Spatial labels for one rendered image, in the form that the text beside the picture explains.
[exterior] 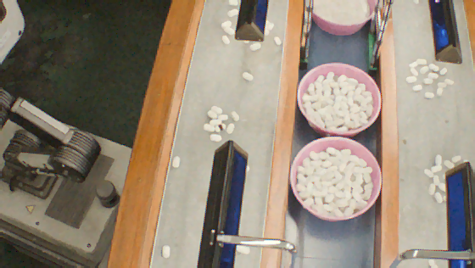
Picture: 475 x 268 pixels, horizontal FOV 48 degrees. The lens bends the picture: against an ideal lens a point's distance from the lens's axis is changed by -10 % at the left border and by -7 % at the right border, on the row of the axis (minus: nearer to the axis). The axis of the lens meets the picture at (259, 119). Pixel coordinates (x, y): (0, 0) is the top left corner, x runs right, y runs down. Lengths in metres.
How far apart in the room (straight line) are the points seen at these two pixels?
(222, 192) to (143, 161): 0.50
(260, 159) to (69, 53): 1.60
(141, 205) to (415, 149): 0.84
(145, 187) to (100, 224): 0.36
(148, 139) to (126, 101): 1.05
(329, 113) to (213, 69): 0.40
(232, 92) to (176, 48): 0.25
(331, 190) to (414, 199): 0.25
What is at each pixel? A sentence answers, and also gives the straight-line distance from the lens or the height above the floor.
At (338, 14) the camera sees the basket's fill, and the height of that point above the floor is 0.74.
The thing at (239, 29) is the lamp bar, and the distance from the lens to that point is 1.54.
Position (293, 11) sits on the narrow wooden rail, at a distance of 2.03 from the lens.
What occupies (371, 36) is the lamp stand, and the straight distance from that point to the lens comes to 2.06.
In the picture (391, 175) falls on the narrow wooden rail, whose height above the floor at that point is 0.76.
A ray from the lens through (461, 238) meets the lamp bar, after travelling 1.31.
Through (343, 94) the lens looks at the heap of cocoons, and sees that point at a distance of 1.85.
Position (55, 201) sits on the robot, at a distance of 2.04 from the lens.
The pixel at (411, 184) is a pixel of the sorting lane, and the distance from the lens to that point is 1.73.
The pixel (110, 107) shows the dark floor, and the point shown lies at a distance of 2.77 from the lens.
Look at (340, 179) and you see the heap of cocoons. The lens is 1.70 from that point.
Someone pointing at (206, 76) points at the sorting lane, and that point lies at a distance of 1.87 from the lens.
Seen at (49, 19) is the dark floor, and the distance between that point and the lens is 3.27.
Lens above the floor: 2.23
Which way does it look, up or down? 57 degrees down
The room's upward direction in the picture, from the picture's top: 1 degrees clockwise
